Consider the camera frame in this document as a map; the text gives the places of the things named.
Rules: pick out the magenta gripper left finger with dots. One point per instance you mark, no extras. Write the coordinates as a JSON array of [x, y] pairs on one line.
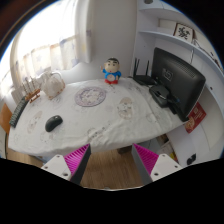
[[70, 167]]

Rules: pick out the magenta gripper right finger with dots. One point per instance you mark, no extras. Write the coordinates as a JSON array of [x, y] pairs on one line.
[[151, 166]]

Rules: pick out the black computer mouse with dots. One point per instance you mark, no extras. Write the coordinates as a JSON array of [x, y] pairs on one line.
[[53, 122]]

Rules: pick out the round patterned mouse pad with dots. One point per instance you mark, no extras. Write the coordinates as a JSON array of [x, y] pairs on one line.
[[90, 96]]

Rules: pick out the white patterned tablecloth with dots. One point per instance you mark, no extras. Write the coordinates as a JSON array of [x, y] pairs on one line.
[[128, 115]]

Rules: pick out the red box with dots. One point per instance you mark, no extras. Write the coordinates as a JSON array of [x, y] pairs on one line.
[[195, 118]]

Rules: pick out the black keyboard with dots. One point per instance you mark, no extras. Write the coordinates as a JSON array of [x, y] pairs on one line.
[[17, 112]]

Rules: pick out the small wooden rack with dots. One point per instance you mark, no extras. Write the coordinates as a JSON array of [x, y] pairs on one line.
[[31, 91]]

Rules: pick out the black wifi router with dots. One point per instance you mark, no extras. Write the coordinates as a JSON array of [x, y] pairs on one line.
[[142, 79]]

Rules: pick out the black computer monitor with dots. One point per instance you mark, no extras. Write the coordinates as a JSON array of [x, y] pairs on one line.
[[184, 82]]

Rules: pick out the cartoon boy figurine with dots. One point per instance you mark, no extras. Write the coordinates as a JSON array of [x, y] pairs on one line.
[[111, 70]]

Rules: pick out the white curtain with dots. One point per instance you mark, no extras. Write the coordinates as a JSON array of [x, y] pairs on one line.
[[83, 29]]

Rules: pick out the framed calligraphy picture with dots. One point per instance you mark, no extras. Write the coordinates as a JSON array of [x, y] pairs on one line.
[[184, 32]]

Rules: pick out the white wall shelf unit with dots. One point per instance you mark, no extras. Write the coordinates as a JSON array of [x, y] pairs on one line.
[[156, 22]]

